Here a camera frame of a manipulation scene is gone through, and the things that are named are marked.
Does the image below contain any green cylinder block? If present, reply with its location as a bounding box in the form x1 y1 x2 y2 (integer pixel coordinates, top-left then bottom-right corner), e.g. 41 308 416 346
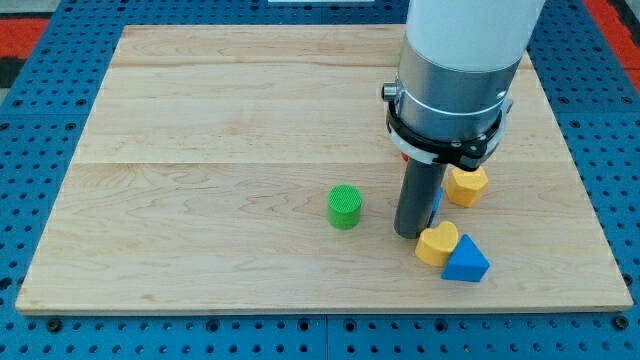
327 184 363 230

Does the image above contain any yellow heart block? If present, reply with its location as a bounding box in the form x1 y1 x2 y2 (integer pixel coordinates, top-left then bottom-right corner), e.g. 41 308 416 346
414 221 460 267

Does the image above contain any blue block behind pointer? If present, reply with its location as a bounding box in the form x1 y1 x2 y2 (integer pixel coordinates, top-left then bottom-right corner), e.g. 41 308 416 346
427 187 444 228

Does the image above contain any black and white mounting flange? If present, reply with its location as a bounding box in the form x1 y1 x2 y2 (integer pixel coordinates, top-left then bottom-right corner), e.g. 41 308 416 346
386 98 513 171

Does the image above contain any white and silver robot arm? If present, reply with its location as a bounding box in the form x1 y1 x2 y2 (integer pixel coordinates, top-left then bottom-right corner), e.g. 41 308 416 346
390 0 544 142

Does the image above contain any light wooden board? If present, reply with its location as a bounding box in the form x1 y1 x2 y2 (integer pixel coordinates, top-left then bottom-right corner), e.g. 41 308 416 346
15 25 633 316

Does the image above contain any yellow hexagon block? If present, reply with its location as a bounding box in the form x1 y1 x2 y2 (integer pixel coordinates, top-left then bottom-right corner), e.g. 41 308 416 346
445 167 489 208

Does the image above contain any dark grey cylindrical pointer tool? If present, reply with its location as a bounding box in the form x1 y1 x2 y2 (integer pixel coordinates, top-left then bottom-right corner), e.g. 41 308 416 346
394 159 446 239

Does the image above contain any blue triangle block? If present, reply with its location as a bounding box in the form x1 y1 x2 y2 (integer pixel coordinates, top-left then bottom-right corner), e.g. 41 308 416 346
441 234 490 282

